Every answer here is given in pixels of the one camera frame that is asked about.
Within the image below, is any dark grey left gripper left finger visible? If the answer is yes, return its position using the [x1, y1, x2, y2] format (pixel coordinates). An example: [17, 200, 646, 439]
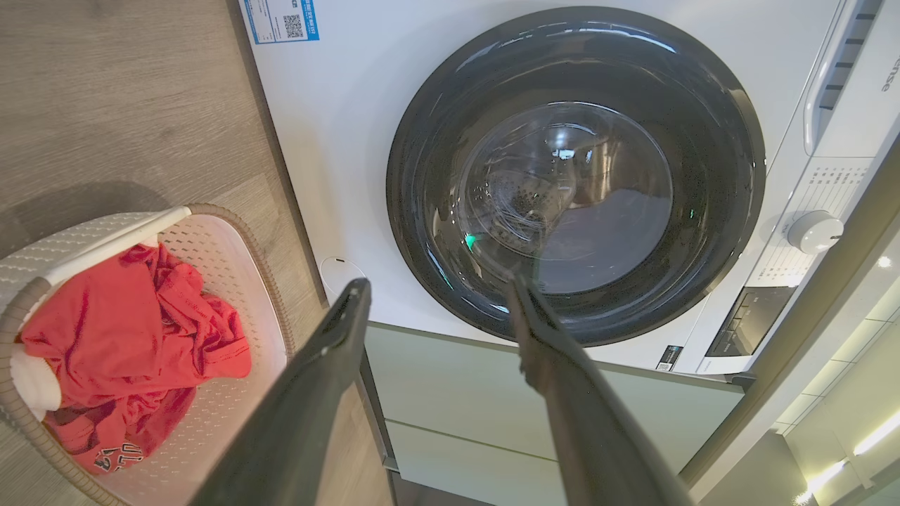
[190, 278, 373, 506]

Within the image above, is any blue energy label sticker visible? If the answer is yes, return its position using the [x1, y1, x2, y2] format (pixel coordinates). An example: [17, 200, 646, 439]
[239, 0, 321, 45]

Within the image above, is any white washing machine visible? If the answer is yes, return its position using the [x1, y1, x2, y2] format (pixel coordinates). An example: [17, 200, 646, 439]
[236, 0, 900, 377]

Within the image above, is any white laundry basket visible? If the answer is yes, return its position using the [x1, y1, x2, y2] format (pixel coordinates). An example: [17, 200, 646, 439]
[0, 204, 295, 506]

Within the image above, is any white garment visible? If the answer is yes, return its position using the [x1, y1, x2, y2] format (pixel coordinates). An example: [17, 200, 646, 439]
[8, 348, 63, 421]

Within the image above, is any red t-shirt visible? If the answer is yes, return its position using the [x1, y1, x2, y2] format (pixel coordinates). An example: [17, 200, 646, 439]
[15, 242, 252, 475]

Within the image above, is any white detergent drawer handle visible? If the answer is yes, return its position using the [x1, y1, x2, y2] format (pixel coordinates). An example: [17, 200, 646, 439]
[803, 0, 885, 157]

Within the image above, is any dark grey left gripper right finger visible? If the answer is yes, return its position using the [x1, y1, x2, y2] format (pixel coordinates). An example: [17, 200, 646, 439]
[508, 273, 695, 506]

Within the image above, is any white control knob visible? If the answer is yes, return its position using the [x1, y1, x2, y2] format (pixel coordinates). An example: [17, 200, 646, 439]
[787, 209, 844, 255]

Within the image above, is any pale green cabinet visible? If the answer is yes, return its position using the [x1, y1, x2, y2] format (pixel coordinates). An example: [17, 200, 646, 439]
[362, 322, 746, 506]

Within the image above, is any round dark glass door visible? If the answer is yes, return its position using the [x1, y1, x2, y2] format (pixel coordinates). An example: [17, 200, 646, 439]
[385, 6, 767, 348]

